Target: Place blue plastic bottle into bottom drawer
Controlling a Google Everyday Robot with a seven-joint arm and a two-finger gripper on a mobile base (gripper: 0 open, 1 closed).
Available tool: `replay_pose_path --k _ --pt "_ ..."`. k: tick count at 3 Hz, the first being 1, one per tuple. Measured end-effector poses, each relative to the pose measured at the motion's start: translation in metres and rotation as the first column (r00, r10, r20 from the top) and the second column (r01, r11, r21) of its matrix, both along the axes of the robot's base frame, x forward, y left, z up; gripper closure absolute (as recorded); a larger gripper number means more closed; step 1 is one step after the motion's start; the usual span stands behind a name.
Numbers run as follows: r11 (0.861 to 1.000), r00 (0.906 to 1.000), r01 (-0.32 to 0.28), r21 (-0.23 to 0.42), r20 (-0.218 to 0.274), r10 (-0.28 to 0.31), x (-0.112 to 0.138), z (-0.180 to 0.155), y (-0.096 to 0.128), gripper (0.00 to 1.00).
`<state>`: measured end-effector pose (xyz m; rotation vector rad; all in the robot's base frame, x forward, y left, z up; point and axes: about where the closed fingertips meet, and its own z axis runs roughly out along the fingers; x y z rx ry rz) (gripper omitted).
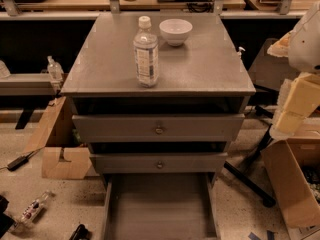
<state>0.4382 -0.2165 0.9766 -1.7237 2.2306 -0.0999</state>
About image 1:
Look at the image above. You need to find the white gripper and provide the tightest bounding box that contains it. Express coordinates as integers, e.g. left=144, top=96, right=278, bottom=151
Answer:
left=270, top=73, right=320, bottom=140

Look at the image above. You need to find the clear plastic water bottle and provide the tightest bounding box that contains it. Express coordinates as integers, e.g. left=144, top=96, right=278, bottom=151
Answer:
left=133, top=16, right=159, bottom=87

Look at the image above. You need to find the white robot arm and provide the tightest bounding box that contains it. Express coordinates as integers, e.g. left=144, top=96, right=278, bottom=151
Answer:
left=268, top=1, right=320, bottom=140

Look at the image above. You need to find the grey top drawer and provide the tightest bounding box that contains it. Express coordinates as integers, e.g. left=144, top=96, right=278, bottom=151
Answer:
left=72, top=114, right=244, bottom=143

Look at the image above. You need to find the small white pump bottle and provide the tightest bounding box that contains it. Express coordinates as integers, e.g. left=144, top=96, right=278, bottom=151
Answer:
left=237, top=46, right=246, bottom=59

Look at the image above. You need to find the grey middle drawer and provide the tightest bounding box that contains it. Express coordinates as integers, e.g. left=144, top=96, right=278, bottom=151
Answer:
left=90, top=153, right=227, bottom=174

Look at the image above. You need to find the grey drawer cabinet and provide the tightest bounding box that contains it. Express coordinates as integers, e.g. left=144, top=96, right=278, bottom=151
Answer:
left=62, top=12, right=254, bottom=240

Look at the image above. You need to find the grey open bottom drawer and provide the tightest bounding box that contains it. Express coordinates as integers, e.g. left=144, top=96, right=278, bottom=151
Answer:
left=101, top=173, right=221, bottom=240

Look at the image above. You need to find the clear bottle on shelf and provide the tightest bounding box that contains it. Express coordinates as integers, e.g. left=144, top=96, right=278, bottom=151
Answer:
left=47, top=56, right=63, bottom=81

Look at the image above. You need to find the plastic bottle on floor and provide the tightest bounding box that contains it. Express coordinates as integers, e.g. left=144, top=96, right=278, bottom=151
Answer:
left=13, top=190, right=54, bottom=232

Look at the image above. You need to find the cardboard box on right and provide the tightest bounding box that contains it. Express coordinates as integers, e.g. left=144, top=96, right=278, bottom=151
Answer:
left=261, top=124, right=320, bottom=228

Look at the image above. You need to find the cardboard box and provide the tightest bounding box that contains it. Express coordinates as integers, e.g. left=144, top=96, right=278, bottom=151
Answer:
left=24, top=97, right=95, bottom=180
left=261, top=124, right=320, bottom=228

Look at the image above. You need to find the white ceramic bowl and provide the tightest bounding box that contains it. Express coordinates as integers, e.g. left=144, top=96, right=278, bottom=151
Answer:
left=159, top=19, right=193, bottom=46

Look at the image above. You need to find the cardboard box on left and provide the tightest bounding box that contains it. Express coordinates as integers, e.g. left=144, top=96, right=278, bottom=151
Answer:
left=24, top=97, right=95, bottom=180

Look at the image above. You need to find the black object on floor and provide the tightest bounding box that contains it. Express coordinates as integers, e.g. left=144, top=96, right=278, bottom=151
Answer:
left=69, top=224, right=90, bottom=240

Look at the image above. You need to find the black power adapter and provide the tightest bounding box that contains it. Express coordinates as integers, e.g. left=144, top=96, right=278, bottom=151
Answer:
left=7, top=149, right=39, bottom=171

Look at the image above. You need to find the black bag far left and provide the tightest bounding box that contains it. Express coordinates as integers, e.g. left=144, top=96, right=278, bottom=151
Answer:
left=0, top=195, right=14, bottom=238

